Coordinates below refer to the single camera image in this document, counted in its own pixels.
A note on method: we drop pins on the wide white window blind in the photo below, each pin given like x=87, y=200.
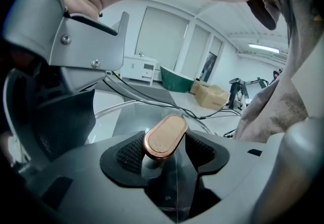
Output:
x=162, y=38

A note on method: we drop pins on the glass pot lid wooden knob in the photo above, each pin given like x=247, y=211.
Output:
x=164, y=136

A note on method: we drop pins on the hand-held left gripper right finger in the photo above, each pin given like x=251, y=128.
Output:
x=248, y=182

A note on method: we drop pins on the small cardboard box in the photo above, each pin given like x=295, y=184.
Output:
x=196, y=87

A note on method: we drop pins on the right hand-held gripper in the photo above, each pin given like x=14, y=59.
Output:
x=83, y=48

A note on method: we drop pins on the ceiling tube light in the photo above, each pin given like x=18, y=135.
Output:
x=263, y=48

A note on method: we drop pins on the large cardboard box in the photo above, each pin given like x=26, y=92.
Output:
x=212, y=97

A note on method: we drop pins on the green bathtub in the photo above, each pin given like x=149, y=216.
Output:
x=176, y=79

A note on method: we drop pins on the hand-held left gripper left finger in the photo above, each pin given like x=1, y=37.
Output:
x=76, y=172

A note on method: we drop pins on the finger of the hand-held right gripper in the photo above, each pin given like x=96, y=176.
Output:
x=20, y=126

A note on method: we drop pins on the dark framed mirror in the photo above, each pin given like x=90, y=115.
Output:
x=207, y=67

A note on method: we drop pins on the person's grey shirt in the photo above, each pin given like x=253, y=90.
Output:
x=286, y=71

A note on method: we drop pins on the white cabinet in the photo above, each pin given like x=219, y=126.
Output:
x=138, y=69

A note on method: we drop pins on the narrow white window blind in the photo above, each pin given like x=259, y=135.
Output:
x=196, y=50

